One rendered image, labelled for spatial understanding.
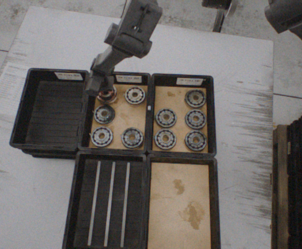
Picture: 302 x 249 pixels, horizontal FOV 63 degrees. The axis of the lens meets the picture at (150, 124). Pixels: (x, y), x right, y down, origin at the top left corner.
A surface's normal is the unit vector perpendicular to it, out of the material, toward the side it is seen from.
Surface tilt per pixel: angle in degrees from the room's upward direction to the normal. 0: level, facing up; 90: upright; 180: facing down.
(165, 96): 0
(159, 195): 0
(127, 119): 0
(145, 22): 58
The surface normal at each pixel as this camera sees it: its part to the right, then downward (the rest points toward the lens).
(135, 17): 0.11, 0.60
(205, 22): 0.00, -0.35
